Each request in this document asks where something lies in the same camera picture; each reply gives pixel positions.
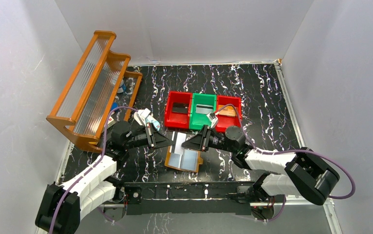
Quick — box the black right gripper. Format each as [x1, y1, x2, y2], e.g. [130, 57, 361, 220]
[182, 124, 236, 153]

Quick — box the white credit card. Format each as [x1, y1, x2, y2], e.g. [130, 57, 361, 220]
[170, 132, 186, 155]

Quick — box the orange leather card holder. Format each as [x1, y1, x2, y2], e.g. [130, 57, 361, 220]
[164, 146, 203, 173]

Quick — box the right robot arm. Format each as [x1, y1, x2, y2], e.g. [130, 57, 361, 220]
[182, 125, 340, 205]

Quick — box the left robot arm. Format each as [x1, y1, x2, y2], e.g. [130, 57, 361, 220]
[35, 121, 174, 234]

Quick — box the white card in green bin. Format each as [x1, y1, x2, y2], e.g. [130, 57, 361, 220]
[195, 104, 213, 115]

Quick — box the black card in red bin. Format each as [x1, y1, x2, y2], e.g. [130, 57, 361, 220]
[172, 103, 189, 114]

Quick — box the red plastic bin left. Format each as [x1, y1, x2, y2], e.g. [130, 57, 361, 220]
[164, 91, 193, 129]

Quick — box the red plastic bin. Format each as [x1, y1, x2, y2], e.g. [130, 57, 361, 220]
[215, 95, 242, 133]
[164, 91, 193, 129]

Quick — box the white blue tube package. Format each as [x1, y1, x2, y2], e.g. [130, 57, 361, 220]
[133, 108, 161, 131]

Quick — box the red plastic bin right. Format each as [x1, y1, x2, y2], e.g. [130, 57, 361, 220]
[215, 95, 242, 133]

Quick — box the green plastic bin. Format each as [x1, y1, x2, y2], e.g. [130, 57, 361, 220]
[189, 93, 216, 130]

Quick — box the white green small box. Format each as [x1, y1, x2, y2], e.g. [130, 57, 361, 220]
[107, 117, 115, 128]

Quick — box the blue cap container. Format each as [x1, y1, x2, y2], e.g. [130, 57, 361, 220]
[110, 102, 119, 112]

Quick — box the blue white bottle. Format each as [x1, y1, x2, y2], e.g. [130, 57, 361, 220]
[112, 76, 126, 94]

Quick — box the orange wooden shelf rack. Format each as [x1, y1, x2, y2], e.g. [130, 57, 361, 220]
[46, 30, 143, 153]

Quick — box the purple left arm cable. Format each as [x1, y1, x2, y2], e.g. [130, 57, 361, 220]
[49, 106, 140, 234]

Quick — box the aluminium frame rail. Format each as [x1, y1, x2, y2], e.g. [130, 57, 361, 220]
[34, 63, 344, 234]

